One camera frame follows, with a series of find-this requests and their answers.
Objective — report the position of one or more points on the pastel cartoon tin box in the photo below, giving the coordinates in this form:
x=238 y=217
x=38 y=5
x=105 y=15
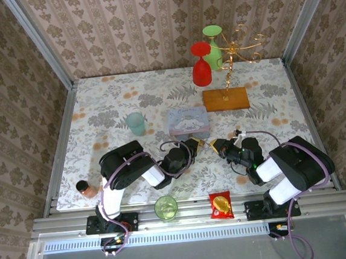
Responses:
x=187 y=120

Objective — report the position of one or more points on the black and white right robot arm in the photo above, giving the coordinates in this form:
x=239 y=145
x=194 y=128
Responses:
x=297 y=167

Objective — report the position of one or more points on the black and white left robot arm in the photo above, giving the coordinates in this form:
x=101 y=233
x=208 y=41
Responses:
x=124 y=167

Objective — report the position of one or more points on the clear green plastic cup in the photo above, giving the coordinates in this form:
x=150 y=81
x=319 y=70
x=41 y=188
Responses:
x=166 y=209

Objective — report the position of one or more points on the red snack packet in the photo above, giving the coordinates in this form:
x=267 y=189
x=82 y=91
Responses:
x=221 y=205

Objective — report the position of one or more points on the frosted teal plastic cup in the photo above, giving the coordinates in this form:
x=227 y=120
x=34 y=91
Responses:
x=136 y=125

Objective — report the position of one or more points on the floral tablecloth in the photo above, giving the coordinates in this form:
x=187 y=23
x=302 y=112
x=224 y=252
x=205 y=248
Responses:
x=157 y=88

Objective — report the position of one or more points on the red plastic goblet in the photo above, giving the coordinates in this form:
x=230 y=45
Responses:
x=202 y=72

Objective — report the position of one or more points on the black connector box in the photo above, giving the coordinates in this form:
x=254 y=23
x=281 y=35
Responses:
x=278 y=227
x=110 y=242

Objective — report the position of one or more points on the green plastic goblet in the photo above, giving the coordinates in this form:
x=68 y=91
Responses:
x=215 y=56

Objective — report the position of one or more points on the spice jar with dark lid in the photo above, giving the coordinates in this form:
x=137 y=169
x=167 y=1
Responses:
x=86 y=190

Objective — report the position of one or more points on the grey metal panel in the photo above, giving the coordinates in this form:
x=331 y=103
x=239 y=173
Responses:
x=187 y=257

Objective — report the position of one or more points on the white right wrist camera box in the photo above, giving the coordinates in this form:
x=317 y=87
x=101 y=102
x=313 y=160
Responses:
x=240 y=134

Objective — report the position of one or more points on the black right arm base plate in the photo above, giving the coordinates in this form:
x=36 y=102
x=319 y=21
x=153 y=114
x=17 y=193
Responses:
x=253 y=212

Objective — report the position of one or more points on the aluminium rail under arm bases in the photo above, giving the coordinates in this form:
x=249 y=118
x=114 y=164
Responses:
x=196 y=221

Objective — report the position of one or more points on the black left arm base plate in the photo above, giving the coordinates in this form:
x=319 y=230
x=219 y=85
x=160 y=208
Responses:
x=129 y=221

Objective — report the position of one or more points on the aluminium side rail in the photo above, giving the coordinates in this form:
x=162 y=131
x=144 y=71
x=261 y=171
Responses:
x=66 y=120
x=302 y=100

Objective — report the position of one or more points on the aluminium corner post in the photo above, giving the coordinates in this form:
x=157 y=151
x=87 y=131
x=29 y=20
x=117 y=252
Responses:
x=41 y=44
x=305 y=18

